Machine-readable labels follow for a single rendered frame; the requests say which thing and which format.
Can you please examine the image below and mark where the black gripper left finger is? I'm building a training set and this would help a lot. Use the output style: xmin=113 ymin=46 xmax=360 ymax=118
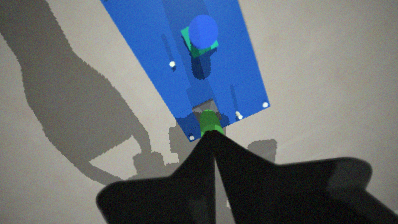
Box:
xmin=96 ymin=131 xmax=216 ymax=224

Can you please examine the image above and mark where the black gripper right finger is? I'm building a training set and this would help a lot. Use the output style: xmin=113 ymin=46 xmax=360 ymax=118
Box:
xmin=211 ymin=130 xmax=373 ymax=224

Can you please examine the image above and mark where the blue circuit board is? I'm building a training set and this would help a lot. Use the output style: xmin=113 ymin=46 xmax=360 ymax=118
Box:
xmin=100 ymin=0 xmax=271 ymax=142

